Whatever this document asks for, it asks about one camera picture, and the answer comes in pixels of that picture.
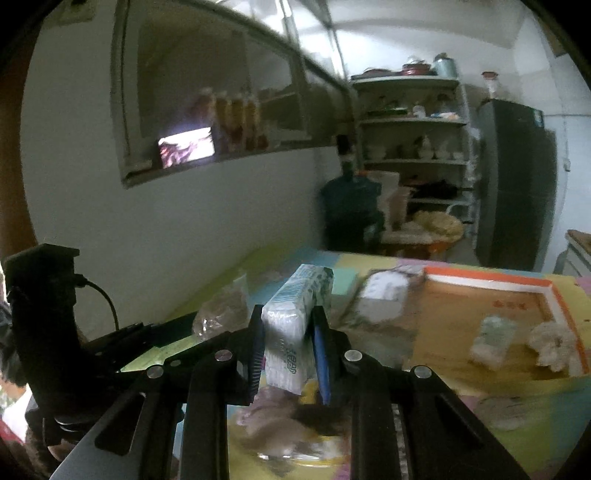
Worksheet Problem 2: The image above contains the black cable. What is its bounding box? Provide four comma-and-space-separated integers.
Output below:
73, 274, 120, 331

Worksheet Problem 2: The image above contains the green white tissue pack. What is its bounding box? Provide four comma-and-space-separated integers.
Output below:
469, 316, 517, 371

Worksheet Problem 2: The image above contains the green water jug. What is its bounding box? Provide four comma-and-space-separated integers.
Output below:
321, 134, 385, 254

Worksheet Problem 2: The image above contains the orange bottle on sill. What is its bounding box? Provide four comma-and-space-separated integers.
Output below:
214, 91, 229, 154

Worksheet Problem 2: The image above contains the orange rimmed cardboard box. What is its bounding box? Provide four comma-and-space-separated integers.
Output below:
404, 266, 590, 386

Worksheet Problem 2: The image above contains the colourful cartoon bedsheet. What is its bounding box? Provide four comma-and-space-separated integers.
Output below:
176, 247, 590, 479

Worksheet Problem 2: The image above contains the glass jar on fridge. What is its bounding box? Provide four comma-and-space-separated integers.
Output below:
482, 71, 499, 99

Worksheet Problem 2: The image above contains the woven straw basket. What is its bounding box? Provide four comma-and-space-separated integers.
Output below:
413, 211, 464, 242

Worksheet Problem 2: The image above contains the grey metal shelf rack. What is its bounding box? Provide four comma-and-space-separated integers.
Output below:
351, 72, 479, 238

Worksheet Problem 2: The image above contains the lit phone screen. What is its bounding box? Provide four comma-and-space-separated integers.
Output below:
157, 127, 215, 168

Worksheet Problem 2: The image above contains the red enamel pot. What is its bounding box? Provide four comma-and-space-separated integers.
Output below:
401, 57, 431, 76

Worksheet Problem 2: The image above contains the mint green flat box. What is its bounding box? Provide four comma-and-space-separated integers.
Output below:
332, 268, 360, 296

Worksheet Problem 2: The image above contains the leopard print scarf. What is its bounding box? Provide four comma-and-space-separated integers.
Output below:
230, 386, 351, 463

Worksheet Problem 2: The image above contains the kitchen counter cabinet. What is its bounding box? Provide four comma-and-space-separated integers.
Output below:
554, 229, 591, 278

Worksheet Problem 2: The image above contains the clear plastic bag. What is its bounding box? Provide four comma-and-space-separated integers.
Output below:
192, 274, 249, 342

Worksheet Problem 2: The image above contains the teal enamel pot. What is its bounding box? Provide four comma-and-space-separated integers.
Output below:
432, 52, 459, 79

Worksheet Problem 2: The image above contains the white fluffy scrunchie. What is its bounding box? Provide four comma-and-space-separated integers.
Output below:
527, 322, 576, 373

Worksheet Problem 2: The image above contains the black refrigerator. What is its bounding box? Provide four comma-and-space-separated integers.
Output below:
476, 99, 557, 271

